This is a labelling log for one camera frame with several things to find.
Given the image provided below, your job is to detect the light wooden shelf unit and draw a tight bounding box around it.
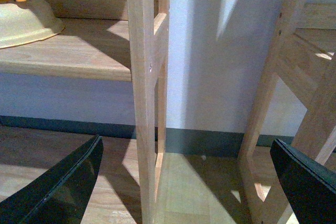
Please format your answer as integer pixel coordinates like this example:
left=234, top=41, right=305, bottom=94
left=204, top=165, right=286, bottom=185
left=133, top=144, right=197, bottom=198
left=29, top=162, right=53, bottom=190
left=238, top=0, right=336, bottom=224

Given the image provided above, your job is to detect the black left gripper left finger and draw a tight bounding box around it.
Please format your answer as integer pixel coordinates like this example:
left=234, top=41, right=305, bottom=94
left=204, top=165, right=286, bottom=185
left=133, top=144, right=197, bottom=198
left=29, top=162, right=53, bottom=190
left=1, top=135, right=103, bottom=223

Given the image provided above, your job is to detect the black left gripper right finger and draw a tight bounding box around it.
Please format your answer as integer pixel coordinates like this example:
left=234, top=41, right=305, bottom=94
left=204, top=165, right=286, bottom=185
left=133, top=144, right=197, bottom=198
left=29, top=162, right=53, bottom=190
left=270, top=139, right=335, bottom=223

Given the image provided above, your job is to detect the cream plastic bowl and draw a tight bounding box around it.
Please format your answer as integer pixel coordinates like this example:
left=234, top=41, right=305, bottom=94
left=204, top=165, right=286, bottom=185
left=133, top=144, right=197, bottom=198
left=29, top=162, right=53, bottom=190
left=1, top=0, right=65, bottom=49

